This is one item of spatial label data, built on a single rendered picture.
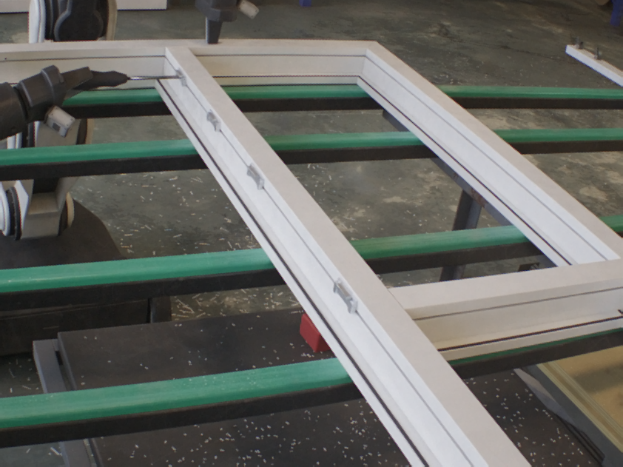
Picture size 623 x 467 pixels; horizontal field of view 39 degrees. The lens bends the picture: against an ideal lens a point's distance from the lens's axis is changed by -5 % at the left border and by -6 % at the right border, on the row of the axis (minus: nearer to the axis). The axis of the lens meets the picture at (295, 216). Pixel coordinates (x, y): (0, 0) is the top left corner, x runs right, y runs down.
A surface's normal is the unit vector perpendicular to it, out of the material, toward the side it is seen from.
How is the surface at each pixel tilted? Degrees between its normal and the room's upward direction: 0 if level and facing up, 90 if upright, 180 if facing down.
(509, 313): 90
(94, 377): 0
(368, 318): 90
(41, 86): 44
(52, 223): 110
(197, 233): 0
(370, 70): 90
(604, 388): 0
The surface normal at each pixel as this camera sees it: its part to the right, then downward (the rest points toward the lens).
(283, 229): -0.92, 0.07
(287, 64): 0.38, 0.49
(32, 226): 0.37, 0.75
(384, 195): 0.15, -0.87
